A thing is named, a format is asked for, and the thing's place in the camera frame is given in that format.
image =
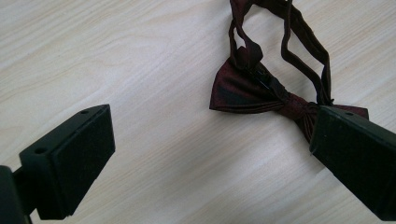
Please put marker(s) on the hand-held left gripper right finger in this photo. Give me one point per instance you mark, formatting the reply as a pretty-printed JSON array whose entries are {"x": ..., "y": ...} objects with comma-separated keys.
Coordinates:
[{"x": 355, "y": 161}]

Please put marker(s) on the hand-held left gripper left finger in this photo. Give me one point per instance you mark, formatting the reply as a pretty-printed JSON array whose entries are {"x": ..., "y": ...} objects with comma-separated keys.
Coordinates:
[{"x": 71, "y": 161}]

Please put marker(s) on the dark red bow tie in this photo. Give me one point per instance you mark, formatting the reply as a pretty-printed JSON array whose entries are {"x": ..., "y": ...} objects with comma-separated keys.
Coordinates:
[{"x": 246, "y": 90}]

